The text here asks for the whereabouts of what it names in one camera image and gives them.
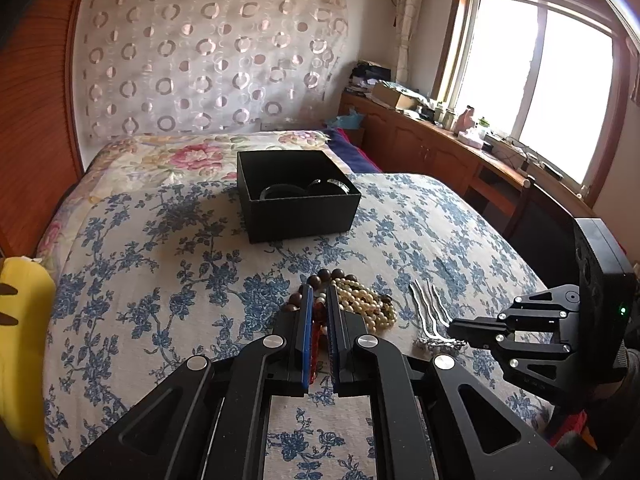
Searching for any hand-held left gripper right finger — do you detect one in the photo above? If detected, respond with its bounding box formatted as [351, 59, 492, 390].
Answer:
[326, 284, 583, 480]

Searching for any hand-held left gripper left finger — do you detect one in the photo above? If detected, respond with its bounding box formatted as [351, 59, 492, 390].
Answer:
[57, 284, 316, 480]

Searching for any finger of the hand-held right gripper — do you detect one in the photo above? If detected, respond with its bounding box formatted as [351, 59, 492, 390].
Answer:
[492, 327, 577, 387]
[447, 284, 582, 352]

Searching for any silver hairpin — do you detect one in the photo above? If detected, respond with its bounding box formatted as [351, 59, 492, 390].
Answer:
[425, 280, 468, 350]
[407, 281, 442, 352]

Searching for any cream bead necklace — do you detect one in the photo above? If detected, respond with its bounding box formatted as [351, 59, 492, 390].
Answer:
[330, 277, 398, 333]

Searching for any brown wooden bead necklace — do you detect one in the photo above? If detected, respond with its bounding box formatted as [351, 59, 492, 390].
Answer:
[282, 269, 396, 386]

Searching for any black cardboard box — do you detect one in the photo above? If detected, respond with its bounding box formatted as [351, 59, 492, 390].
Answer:
[236, 149, 362, 245]

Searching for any person's clothing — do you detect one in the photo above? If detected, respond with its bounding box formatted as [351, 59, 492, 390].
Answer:
[547, 340, 640, 480]

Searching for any blue floral bedsheet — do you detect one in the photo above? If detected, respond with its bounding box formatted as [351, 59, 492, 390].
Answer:
[42, 172, 556, 480]

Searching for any silver bangle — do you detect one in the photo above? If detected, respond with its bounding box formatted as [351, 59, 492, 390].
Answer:
[307, 176, 349, 195]

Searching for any dark blue blanket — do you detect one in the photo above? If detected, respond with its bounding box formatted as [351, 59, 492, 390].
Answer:
[322, 127, 384, 175]

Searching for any long wooden cabinet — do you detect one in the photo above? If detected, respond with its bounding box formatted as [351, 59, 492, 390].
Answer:
[339, 91, 597, 226]

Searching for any wooden framed window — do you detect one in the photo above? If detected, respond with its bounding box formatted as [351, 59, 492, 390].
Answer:
[435, 0, 632, 207]

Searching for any pink bottle on counter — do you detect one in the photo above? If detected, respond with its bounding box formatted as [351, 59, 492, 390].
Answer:
[454, 106, 477, 134]

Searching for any blue plastic bag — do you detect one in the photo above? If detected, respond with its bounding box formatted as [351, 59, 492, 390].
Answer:
[325, 110, 366, 131]

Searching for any pink floral quilt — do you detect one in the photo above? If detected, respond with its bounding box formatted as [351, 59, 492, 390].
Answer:
[37, 130, 346, 281]

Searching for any open cardboard box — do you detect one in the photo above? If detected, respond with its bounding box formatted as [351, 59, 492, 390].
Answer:
[371, 81, 419, 111]

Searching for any pile of dark clothes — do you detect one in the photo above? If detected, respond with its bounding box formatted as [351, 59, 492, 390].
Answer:
[345, 61, 394, 96]

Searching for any yellow plush toy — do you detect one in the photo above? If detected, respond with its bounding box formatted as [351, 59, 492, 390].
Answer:
[0, 256, 57, 466]

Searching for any circle-patterned sheer curtain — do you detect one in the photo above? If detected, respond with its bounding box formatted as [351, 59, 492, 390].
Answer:
[75, 0, 350, 142]

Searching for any cream patterned window curtain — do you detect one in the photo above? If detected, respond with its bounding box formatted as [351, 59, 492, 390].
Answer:
[390, 0, 429, 92]

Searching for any black bracelet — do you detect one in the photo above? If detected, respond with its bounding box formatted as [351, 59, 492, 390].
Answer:
[260, 183, 307, 202]

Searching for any power strip with cables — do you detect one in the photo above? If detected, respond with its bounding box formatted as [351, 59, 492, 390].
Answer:
[487, 132, 567, 182]

